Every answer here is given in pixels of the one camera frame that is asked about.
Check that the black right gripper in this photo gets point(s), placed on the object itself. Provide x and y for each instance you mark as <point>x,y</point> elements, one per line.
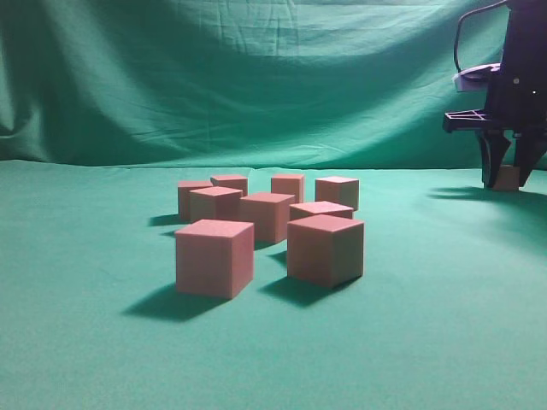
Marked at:
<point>511,103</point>

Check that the pink cube column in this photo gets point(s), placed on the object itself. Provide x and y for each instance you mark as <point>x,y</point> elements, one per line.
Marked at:
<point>308,209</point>
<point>508,179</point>
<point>269,212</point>
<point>214,258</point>
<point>184,188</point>
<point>325,250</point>
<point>234,181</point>
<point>341,190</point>

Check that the pink cube from column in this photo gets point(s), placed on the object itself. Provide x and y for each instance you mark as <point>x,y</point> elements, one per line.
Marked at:
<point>289,184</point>

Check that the pink cube later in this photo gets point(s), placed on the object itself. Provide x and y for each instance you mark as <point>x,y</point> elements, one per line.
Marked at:
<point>215,203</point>

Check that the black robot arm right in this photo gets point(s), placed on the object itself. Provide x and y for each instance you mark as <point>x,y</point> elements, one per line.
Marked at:
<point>524,54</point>

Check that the green cloth backdrop and cover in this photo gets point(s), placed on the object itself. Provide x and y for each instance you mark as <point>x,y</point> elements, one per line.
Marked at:
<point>107,105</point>

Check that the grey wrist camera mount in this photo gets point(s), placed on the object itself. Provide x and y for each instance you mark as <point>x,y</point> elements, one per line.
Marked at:
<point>475,78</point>

